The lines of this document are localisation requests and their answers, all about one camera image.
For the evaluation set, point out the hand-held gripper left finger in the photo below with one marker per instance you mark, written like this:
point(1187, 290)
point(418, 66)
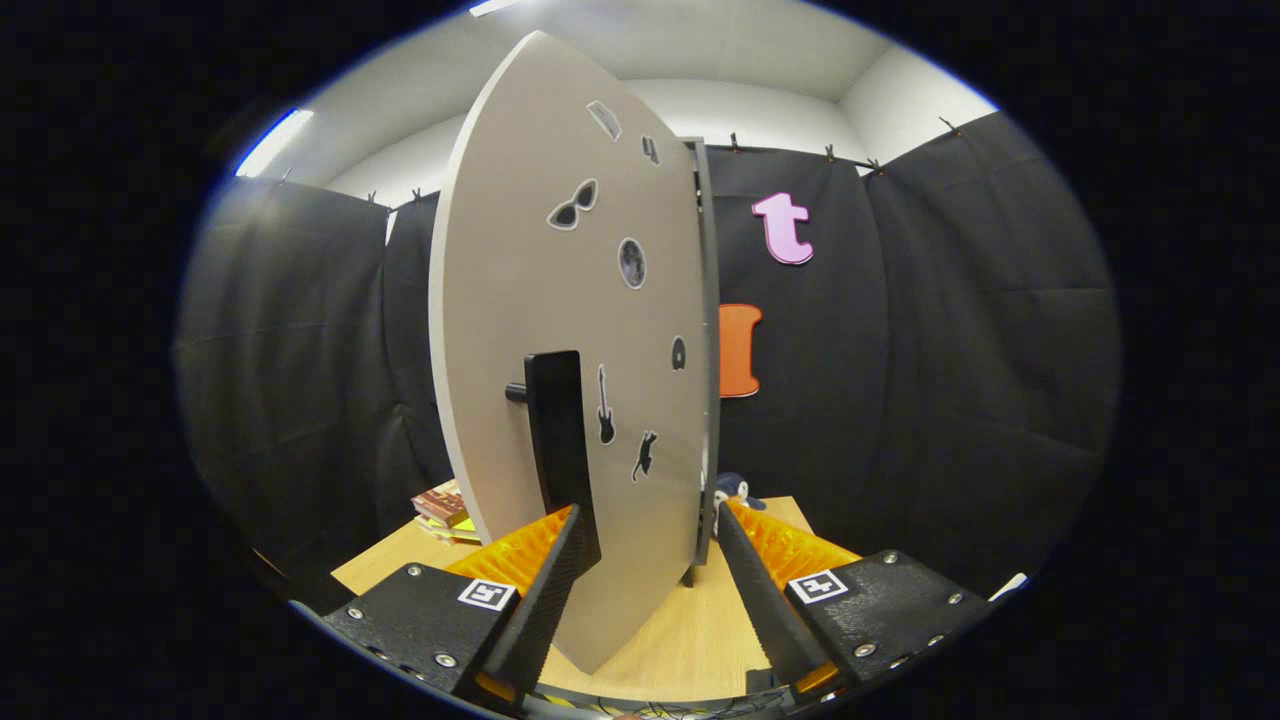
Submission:
point(540, 620)

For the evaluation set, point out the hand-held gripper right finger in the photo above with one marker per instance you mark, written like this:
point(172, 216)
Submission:
point(760, 610)

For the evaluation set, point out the dark grey shoe cabinet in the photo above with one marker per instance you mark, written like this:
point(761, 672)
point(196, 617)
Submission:
point(713, 260)

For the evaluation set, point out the yellow book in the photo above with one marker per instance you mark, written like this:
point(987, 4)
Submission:
point(465, 528)

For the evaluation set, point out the small plush toy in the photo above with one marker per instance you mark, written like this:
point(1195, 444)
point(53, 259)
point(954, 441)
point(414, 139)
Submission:
point(728, 485)

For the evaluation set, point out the black backdrop cloth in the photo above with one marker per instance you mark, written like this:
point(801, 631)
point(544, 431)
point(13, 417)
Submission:
point(950, 350)

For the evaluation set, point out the row of black cloth clips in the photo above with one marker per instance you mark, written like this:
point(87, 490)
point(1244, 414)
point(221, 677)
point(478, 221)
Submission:
point(829, 153)

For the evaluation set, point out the narrow ceiling light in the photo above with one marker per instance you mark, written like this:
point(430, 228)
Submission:
point(275, 142)

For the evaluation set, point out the large ceiling light panel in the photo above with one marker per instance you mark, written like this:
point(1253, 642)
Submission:
point(490, 7)

